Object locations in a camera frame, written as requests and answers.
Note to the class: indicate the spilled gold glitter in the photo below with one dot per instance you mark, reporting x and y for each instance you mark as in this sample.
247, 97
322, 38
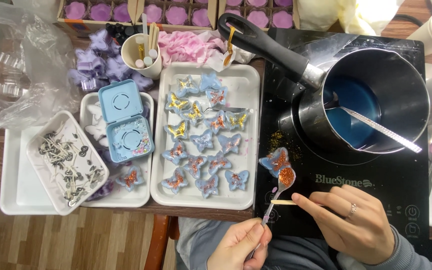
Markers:
281, 140

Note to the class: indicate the pale yellow plastic bag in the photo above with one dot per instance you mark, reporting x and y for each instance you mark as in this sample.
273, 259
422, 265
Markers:
351, 15

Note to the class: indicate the pink crumpled tissue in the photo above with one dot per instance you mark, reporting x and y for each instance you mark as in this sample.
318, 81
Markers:
189, 47

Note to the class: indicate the open light blue plastic box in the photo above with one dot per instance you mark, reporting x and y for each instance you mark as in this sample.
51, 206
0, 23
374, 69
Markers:
124, 120

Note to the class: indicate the group of blue butterfly candles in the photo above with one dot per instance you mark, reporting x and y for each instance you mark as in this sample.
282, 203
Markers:
204, 140

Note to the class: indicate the beige paper cup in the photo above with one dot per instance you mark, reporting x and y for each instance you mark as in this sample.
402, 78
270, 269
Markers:
152, 71

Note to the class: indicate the person's left hand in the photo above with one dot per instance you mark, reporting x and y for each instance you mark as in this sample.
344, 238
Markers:
234, 243

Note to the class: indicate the small carton of purple candles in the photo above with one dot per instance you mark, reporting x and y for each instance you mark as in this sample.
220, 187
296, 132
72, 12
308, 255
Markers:
259, 15

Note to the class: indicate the white butterfly moulds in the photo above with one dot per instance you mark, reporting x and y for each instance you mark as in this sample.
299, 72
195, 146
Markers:
96, 125

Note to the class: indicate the metal tweezers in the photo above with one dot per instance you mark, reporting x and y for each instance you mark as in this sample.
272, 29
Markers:
234, 110

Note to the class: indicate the cluster of black bottles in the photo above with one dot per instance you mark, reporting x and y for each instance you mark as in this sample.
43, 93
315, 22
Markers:
120, 32

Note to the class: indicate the large white rectangular tray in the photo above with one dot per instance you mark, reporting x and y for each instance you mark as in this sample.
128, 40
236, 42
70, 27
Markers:
246, 86

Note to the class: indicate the purple butterfly candle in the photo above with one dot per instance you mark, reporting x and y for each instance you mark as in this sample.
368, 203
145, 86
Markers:
101, 189

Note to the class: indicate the gold plastic spoon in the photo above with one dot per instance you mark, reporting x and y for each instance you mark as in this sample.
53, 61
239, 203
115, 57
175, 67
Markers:
230, 48

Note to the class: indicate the bunch of wooden sticks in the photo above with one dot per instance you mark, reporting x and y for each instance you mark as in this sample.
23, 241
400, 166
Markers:
153, 35

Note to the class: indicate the orange wooden table leg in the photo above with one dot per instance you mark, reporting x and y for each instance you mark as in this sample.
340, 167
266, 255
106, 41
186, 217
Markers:
159, 240

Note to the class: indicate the person's right hand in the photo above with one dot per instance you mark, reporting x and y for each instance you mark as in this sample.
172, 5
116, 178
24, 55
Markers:
358, 232

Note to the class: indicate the thin wooden stick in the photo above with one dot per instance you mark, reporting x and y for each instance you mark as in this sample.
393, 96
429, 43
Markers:
281, 202

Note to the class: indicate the clear plastic bag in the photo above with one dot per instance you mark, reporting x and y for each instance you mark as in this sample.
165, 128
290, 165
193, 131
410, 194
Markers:
24, 56

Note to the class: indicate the pile of purple butterfly candles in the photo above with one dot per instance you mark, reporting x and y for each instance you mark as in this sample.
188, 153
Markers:
105, 62

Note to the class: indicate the small metal glitter spoon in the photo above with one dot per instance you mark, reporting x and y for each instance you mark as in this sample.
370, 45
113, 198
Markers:
286, 177

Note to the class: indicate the long metal stirring spoon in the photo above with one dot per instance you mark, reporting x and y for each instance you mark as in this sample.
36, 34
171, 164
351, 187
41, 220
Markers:
381, 129

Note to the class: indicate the blue butterfly candle orange glitter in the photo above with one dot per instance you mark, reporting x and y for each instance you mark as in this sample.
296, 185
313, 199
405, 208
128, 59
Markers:
274, 160
129, 179

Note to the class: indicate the black induction cooktop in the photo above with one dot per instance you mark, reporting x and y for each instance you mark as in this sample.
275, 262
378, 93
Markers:
369, 176

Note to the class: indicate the large carton of purple candles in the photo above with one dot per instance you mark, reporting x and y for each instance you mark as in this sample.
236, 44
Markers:
133, 13

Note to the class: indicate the small white wick tray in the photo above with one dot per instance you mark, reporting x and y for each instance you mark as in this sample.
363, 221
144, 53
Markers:
47, 123

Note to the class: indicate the heap of candle wicks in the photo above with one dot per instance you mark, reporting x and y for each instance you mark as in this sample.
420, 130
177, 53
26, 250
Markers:
69, 165

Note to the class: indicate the person's grey trousers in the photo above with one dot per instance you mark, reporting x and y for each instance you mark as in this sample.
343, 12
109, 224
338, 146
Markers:
201, 240

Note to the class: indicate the glitter tubes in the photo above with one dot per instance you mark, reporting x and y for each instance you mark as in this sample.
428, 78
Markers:
146, 56

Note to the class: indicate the wide flat white tray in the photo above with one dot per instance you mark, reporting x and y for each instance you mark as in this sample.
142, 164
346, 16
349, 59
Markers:
17, 180

